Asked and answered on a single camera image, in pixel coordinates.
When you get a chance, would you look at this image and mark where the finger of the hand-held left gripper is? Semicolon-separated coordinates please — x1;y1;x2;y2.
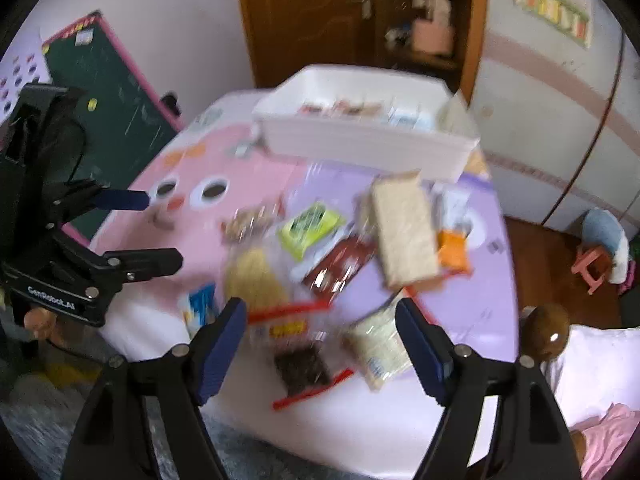
50;180;151;226
82;248;183;296

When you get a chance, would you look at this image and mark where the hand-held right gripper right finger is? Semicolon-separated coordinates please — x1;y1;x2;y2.
395;297;583;480

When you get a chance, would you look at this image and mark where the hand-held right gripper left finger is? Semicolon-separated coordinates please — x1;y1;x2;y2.
60;297;248;480

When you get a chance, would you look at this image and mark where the blue white snack packet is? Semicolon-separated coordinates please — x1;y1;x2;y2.
182;284;218;338

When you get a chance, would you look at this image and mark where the red zip dark snack bag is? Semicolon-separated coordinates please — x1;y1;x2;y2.
247;300;356;411

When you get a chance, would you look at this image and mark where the clear bag of yellow chips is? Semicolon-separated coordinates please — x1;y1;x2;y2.
222;246;296;311

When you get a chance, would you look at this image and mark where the brown nut snack packet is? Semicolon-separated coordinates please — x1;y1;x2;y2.
220;205;281;246

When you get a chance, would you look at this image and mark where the orange snack packet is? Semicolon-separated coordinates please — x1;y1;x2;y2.
437;229;473;275

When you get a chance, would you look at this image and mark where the dark red snack packet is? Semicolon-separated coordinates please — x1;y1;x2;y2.
300;235;376;306

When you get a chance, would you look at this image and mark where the large beige cracker packet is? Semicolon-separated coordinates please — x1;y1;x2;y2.
360;171;443;291

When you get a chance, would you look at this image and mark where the green yellow snack packet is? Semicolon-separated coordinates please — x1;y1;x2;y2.
277;201;347;261

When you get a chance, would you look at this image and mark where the white plastic bin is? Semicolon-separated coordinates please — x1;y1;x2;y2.
252;64;482;183

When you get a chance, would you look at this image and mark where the white blue sachet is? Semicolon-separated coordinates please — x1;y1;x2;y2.
390;107;433;131

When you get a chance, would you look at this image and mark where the red striped snack packet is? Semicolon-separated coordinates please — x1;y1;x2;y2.
300;100;386;117

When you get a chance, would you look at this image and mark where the person's left hand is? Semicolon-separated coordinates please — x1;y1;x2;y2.
25;307;56;341

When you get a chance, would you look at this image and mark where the wooden bedpost knob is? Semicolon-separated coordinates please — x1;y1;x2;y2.
522;304;571;361

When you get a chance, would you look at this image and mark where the white bedding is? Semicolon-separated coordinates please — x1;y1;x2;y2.
542;325;640;426

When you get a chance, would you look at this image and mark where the pink plastic stool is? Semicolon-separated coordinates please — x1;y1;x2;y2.
571;245;613;295

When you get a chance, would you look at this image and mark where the pink cloth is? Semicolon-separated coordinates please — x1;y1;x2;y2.
570;404;640;480

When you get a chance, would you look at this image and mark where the brown wooden door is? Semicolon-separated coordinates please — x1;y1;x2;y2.
232;0;386;88

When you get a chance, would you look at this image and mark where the white wardrobe with pink stripe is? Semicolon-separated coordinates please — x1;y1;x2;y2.
470;0;640;241

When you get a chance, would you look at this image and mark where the pink box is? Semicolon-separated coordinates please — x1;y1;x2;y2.
412;0;456;56

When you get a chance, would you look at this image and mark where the brown wooden shelf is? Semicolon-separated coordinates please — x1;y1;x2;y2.
375;0;488;103

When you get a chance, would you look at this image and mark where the green chalkboard with pink frame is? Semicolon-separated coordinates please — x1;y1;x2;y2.
41;10;186;248

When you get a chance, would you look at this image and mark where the white dotted wall poster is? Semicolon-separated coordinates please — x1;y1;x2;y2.
0;30;51;116

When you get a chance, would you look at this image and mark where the colourful wall poster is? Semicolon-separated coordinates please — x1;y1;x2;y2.
510;0;593;48

